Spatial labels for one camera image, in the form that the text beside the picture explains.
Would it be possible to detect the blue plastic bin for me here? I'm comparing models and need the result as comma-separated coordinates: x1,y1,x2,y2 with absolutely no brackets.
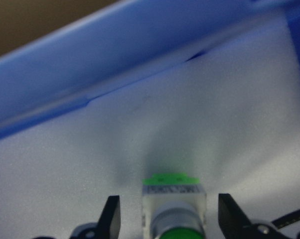
0,0,300,145

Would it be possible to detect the green push button switch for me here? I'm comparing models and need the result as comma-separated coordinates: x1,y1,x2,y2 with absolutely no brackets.
141,173,207,239

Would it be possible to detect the white foam pad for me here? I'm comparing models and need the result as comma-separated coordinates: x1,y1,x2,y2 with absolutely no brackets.
0,14,300,239

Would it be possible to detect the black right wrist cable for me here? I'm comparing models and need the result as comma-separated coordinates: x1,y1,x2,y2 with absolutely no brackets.
272,206,300,231

